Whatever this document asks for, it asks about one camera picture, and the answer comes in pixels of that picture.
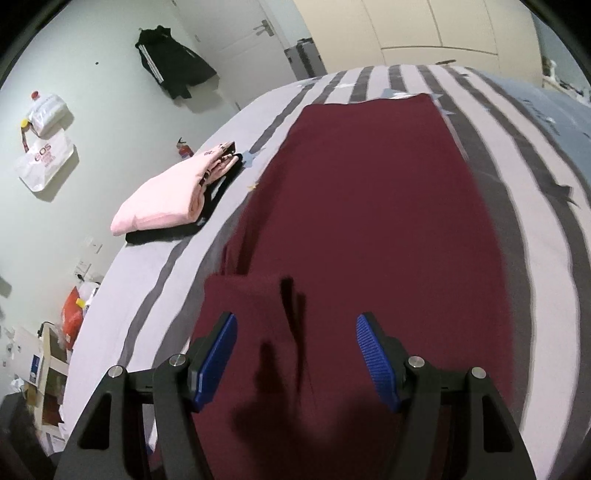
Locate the cream wardrobe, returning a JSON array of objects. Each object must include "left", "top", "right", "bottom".
[{"left": 293, "top": 0, "right": 542, "bottom": 86}]

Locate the red plastic bag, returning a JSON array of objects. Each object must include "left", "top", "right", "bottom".
[{"left": 60, "top": 286, "right": 86, "bottom": 352}]

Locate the cream wardrobe drawer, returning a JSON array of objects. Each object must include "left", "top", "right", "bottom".
[{"left": 379, "top": 45, "right": 502, "bottom": 75}]

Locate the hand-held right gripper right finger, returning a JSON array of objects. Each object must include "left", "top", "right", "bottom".
[{"left": 355, "top": 312, "right": 537, "bottom": 480}]

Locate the striped star-print bed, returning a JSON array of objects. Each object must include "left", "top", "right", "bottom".
[{"left": 60, "top": 65, "right": 591, "bottom": 480}]

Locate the white nightstand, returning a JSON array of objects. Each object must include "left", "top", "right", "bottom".
[{"left": 540, "top": 74, "right": 591, "bottom": 100}]

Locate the white tote bag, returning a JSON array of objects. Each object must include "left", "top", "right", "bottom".
[{"left": 13, "top": 122, "right": 75, "bottom": 192}]

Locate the white plastic bag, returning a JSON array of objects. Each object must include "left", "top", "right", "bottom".
[{"left": 25, "top": 93, "right": 71, "bottom": 138}]

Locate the open white cardboard box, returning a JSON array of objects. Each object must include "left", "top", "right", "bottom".
[{"left": 28, "top": 323, "right": 72, "bottom": 435}]

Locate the folded pink garment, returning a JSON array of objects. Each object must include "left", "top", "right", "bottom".
[{"left": 110, "top": 142, "right": 236, "bottom": 237}]

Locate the dark ribbed suitcase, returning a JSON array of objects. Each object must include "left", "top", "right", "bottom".
[{"left": 284, "top": 38, "right": 326, "bottom": 80}]

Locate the folded black garment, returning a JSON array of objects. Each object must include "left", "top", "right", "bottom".
[{"left": 126, "top": 152, "right": 243, "bottom": 246}]

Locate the black jacket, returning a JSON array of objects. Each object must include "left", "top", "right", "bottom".
[{"left": 135, "top": 25, "right": 218, "bottom": 100}]

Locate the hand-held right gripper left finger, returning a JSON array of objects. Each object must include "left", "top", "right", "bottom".
[{"left": 57, "top": 312, "right": 239, "bottom": 480}]

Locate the white door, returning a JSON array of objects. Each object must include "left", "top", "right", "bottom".
[{"left": 185, "top": 0, "right": 315, "bottom": 61}]

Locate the maroon shirt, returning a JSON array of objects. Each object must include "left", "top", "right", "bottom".
[{"left": 187, "top": 92, "right": 511, "bottom": 480}]

